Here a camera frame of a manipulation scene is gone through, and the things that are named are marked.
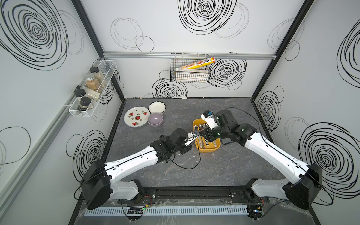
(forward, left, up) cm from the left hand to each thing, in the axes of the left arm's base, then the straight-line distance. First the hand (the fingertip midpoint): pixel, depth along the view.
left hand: (189, 137), depth 78 cm
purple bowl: (+22, +24, -13) cm, 35 cm away
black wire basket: (+35, -6, +19) cm, 40 cm away
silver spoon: (-7, 0, +12) cm, 13 cm away
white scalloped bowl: (+35, +25, -14) cm, 45 cm away
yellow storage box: (+4, -10, -15) cm, 19 cm away
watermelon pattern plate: (+26, +40, -16) cm, 51 cm away
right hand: (0, -7, +5) cm, 9 cm away
